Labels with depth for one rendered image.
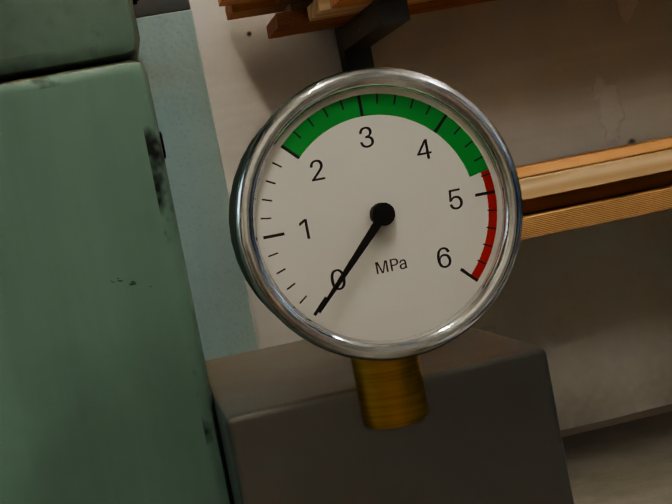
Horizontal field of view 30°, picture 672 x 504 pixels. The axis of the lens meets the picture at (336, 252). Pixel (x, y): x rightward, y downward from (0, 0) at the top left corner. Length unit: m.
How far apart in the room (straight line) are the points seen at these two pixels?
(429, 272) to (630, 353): 2.75
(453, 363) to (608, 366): 2.69
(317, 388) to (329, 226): 0.06
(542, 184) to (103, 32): 2.10
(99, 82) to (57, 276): 0.05
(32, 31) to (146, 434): 0.11
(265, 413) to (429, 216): 0.06
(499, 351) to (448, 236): 0.05
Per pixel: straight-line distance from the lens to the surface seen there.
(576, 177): 2.43
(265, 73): 2.79
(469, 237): 0.27
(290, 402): 0.30
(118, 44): 0.33
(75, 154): 0.33
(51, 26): 0.33
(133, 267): 0.33
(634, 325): 3.02
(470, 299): 0.27
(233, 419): 0.30
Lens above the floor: 0.67
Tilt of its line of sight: 3 degrees down
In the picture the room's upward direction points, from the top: 11 degrees counter-clockwise
